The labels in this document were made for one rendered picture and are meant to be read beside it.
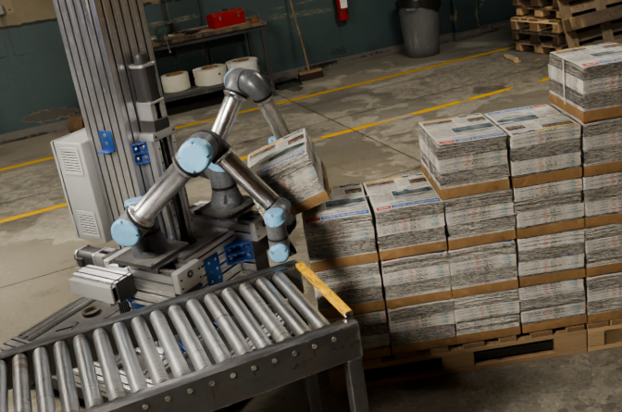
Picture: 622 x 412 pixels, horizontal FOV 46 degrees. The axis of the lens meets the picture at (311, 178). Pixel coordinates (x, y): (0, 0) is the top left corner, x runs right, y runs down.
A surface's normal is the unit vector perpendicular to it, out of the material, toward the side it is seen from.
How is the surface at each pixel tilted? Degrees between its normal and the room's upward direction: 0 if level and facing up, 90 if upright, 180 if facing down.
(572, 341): 90
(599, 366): 0
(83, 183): 90
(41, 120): 90
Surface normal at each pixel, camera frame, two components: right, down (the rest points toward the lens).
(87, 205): -0.55, 0.36
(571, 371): -0.15, -0.93
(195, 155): -0.03, 0.26
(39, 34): 0.38, 0.26
